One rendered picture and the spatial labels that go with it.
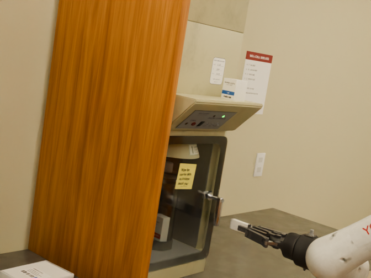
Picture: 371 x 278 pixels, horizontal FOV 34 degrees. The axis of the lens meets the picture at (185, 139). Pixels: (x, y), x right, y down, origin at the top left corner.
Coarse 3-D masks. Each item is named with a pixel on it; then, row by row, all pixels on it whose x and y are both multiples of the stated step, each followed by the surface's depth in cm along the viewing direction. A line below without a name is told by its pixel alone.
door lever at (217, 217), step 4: (208, 196) 185; (212, 196) 184; (216, 196) 184; (216, 200) 183; (220, 200) 182; (216, 204) 183; (220, 204) 182; (216, 208) 183; (220, 208) 183; (216, 212) 183; (220, 212) 183; (216, 216) 183; (216, 220) 183; (216, 224) 183
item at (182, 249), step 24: (168, 144) 166; (192, 144) 174; (216, 144) 183; (168, 168) 168; (216, 168) 185; (168, 192) 171; (192, 192) 179; (216, 192) 188; (168, 216) 173; (192, 216) 181; (168, 240) 175; (192, 240) 184; (168, 264) 177
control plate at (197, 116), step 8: (200, 112) 161; (208, 112) 164; (216, 112) 166; (224, 112) 169; (232, 112) 172; (184, 120) 162; (192, 120) 164; (200, 120) 167; (208, 120) 169; (216, 120) 172; (224, 120) 174; (176, 128) 164; (184, 128) 166; (192, 128) 169; (200, 128) 172; (208, 128) 174; (216, 128) 177
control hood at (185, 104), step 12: (180, 96) 158; (192, 96) 163; (204, 96) 171; (180, 108) 158; (192, 108) 157; (204, 108) 161; (216, 108) 164; (228, 108) 168; (240, 108) 172; (252, 108) 176; (180, 120) 161; (228, 120) 176; (240, 120) 180
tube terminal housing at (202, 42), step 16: (192, 32) 166; (208, 32) 171; (224, 32) 176; (192, 48) 167; (208, 48) 172; (224, 48) 178; (240, 48) 184; (192, 64) 168; (208, 64) 174; (192, 80) 170; (208, 80) 175; (160, 272) 177; (176, 272) 183; (192, 272) 189
